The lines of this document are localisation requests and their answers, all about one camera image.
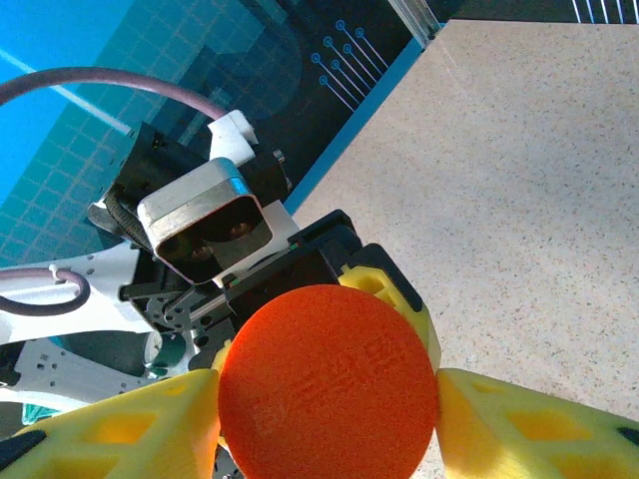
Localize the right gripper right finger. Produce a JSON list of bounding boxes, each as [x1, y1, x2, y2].
[[436, 367, 639, 479]]

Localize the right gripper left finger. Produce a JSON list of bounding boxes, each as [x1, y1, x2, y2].
[[0, 368, 221, 479]]

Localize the orange pill bottle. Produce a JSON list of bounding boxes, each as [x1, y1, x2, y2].
[[218, 283, 440, 479]]

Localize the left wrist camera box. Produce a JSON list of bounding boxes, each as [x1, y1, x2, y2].
[[137, 110, 301, 286]]

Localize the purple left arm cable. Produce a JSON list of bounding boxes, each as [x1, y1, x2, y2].
[[0, 67, 226, 316]]

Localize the aluminium frame post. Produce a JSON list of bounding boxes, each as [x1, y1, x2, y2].
[[386, 0, 443, 49]]

